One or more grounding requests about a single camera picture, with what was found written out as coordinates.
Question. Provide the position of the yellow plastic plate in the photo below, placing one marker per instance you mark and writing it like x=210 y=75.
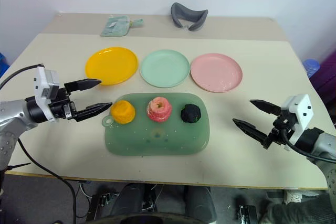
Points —
x=111 y=65

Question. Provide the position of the mint green plate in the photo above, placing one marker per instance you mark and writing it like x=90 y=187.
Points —
x=165 y=67

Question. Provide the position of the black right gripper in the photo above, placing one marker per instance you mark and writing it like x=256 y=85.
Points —
x=281 y=130

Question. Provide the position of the purple fabric object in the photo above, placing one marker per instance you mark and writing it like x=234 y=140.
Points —
x=326 y=73

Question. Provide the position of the dark rounded robot leg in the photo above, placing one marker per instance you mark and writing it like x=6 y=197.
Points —
x=200 y=203
x=128 y=199

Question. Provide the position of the white power strip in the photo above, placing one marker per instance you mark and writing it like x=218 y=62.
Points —
x=294 y=196

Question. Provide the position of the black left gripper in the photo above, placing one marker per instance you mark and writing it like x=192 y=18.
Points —
x=62 y=105

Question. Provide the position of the pink plate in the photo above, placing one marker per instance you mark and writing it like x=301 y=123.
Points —
x=216 y=72

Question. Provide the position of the red apple in foam net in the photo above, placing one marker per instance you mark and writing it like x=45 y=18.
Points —
x=159 y=109

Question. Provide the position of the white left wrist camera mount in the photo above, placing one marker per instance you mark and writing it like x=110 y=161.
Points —
x=45 y=87

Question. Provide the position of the light green fabric pouch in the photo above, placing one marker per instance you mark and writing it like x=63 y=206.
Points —
x=116 y=26

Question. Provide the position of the blue plastic crate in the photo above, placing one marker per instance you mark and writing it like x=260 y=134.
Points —
x=3 y=62

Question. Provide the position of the grey foam face pad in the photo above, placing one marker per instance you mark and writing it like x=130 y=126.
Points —
x=187 y=18

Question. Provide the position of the orange fruit in foam net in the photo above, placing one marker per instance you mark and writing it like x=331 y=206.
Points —
x=123 y=112

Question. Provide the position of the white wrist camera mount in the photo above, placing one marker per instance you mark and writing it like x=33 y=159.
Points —
x=299 y=115
x=45 y=87

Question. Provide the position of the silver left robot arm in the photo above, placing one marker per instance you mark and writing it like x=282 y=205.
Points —
x=11 y=115

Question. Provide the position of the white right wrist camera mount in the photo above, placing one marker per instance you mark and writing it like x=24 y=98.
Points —
x=299 y=115

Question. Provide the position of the dark green avocado in net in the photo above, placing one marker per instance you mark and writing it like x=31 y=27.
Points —
x=190 y=113

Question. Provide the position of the green translucent cutting board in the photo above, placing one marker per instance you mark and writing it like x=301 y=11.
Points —
x=157 y=134

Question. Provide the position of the blue water bottle cap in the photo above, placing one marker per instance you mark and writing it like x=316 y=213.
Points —
x=311 y=67

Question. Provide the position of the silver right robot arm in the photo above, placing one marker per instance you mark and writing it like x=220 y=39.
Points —
x=321 y=146

